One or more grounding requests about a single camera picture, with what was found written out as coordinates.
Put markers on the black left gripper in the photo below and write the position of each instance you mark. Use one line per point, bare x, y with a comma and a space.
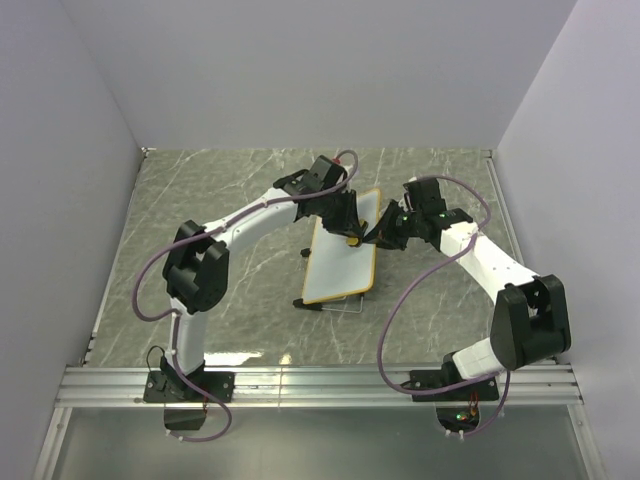
350, 224

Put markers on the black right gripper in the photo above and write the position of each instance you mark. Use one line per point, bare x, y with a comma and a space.
382, 233

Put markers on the yellow-framed whiteboard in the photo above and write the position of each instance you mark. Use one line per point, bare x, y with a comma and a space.
337, 276

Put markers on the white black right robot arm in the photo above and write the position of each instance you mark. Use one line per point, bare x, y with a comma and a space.
530, 319

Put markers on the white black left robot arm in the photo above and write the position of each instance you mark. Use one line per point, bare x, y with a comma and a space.
197, 271

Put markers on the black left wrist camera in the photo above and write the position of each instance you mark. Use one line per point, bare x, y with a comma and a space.
323, 174

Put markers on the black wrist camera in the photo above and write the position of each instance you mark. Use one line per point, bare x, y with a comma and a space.
323, 174
424, 196

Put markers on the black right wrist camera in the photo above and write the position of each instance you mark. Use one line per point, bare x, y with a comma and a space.
424, 196

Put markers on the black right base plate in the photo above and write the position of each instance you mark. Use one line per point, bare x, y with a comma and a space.
428, 379

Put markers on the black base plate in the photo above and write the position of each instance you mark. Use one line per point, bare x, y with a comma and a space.
164, 387
428, 379

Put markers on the aluminium mounting rail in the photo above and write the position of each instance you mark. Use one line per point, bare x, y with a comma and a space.
342, 386

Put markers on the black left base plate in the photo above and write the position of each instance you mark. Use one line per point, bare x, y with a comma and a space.
164, 387

